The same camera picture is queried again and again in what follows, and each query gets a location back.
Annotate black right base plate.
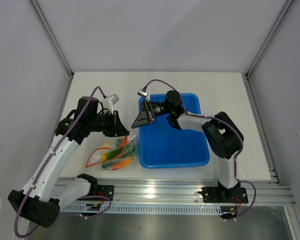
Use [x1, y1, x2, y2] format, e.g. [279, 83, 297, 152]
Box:
[198, 186, 249, 204]

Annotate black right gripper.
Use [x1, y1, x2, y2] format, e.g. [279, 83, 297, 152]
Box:
[131, 100, 172, 130]

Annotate right aluminium frame post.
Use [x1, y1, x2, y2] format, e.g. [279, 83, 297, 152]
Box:
[244, 0, 297, 78]

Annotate aluminium frame post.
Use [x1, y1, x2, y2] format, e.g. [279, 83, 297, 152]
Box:
[27, 0, 74, 78]
[244, 0, 297, 78]

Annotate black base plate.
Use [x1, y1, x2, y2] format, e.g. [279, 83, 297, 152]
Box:
[96, 185, 115, 201]
[198, 186, 249, 204]

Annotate dark green cucumber toy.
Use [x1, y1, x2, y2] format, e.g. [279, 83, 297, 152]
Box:
[101, 140, 139, 170]

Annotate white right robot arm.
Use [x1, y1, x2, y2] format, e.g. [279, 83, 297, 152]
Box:
[131, 87, 244, 203]

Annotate aluminium mounting rail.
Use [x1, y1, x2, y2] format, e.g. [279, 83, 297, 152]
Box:
[98, 178, 296, 206]

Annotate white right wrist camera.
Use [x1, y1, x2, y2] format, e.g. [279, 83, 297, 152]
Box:
[137, 86, 150, 100]

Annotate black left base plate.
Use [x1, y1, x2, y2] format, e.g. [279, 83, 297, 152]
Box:
[96, 185, 115, 201]

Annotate clear zip top bag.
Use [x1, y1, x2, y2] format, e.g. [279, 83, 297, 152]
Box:
[85, 131, 139, 171]

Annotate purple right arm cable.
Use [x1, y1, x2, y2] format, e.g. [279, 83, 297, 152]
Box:
[143, 79, 245, 181]

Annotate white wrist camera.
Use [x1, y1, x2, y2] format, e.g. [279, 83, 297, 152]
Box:
[101, 94, 119, 114]
[137, 86, 150, 100]

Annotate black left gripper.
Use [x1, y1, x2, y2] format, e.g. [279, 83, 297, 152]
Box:
[88, 110, 129, 138]

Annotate blue plastic bin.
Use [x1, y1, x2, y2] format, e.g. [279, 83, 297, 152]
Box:
[138, 92, 211, 169]

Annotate yellow orange mango toy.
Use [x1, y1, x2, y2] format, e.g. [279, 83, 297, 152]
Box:
[100, 152, 112, 162]

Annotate left aluminium frame post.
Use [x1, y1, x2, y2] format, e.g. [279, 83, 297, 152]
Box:
[27, 0, 74, 78]

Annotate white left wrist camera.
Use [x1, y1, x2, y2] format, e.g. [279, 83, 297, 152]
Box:
[101, 94, 119, 114]

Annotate white slotted cable duct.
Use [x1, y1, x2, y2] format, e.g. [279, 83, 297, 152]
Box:
[61, 202, 222, 216]

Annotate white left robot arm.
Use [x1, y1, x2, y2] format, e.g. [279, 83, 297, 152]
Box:
[8, 94, 129, 228]

